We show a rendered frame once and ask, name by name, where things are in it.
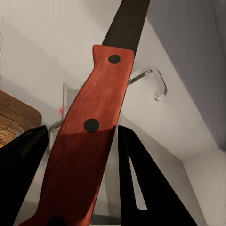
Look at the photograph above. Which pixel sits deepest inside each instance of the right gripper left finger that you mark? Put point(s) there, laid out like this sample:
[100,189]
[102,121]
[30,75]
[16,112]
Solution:
[19,161]

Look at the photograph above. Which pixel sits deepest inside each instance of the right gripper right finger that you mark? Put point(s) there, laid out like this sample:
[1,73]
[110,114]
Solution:
[164,208]

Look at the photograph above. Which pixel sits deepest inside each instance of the drop in sink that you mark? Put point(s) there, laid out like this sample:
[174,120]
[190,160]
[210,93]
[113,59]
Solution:
[107,211]

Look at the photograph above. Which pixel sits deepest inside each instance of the cutting board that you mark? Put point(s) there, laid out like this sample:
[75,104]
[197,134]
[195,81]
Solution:
[14,113]

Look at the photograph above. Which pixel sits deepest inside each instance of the parer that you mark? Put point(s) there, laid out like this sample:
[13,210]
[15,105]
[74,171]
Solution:
[78,158]

